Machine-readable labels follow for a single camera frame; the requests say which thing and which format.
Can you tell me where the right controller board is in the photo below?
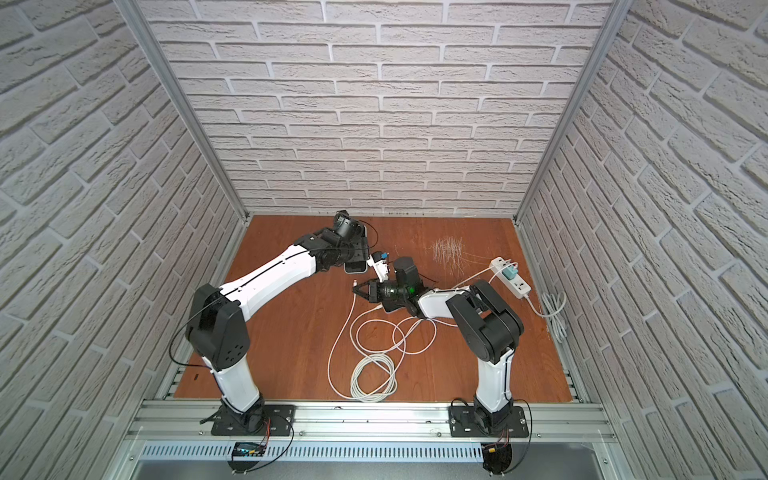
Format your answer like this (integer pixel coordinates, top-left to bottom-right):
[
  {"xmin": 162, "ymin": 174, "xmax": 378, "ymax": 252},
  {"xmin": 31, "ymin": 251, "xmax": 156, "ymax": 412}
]
[{"xmin": 481, "ymin": 443, "xmax": 513, "ymax": 475}]

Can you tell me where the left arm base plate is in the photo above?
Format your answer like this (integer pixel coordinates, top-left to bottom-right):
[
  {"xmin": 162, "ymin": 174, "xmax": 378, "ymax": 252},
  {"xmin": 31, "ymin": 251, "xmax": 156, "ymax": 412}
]
[{"xmin": 211, "ymin": 403, "xmax": 296, "ymax": 437}]

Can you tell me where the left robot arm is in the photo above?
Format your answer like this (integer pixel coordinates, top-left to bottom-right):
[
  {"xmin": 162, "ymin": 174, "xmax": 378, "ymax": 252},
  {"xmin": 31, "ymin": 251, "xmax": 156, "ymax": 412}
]
[{"xmin": 183, "ymin": 210, "xmax": 370, "ymax": 432}]

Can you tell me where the left controller board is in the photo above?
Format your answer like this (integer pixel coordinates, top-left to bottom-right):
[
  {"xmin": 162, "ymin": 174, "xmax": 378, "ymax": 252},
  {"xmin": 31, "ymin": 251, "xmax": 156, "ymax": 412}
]
[{"xmin": 231, "ymin": 442, "xmax": 267, "ymax": 460}]

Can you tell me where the aluminium front rail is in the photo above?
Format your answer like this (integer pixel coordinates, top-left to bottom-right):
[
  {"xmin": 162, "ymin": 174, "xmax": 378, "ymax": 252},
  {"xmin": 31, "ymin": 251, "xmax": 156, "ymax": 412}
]
[{"xmin": 126, "ymin": 400, "xmax": 618, "ymax": 443}]

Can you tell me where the power strip white cord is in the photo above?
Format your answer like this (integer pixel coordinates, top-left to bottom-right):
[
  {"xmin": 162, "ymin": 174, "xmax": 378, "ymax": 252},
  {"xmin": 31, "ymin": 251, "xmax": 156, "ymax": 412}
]
[{"xmin": 524, "ymin": 290, "xmax": 568, "ymax": 343}]

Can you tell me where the white USB charging cable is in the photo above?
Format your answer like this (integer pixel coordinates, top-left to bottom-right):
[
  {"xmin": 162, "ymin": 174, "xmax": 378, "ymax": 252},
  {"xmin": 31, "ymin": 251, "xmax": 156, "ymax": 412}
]
[{"xmin": 325, "ymin": 277, "xmax": 385, "ymax": 402}]

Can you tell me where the teal charger plug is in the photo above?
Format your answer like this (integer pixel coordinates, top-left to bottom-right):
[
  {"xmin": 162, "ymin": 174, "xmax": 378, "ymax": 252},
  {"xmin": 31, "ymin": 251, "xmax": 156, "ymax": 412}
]
[{"xmin": 501, "ymin": 266, "xmax": 518, "ymax": 281}]

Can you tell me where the controller board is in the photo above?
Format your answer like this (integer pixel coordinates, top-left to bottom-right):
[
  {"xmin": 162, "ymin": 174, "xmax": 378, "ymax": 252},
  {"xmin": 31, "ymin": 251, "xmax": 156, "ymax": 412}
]
[
  {"xmin": 481, "ymin": 443, "xmax": 513, "ymax": 475},
  {"xmin": 231, "ymin": 442, "xmax": 267, "ymax": 460}
]

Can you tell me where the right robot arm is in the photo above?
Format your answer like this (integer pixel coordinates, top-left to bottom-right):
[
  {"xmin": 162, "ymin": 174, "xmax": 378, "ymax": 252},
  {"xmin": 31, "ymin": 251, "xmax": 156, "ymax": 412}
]
[{"xmin": 352, "ymin": 257, "xmax": 524, "ymax": 435}]

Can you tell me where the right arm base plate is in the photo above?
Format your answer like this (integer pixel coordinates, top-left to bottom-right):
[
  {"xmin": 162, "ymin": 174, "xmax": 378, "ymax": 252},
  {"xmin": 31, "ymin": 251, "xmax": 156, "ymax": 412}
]
[{"xmin": 448, "ymin": 404, "xmax": 530, "ymax": 439}]

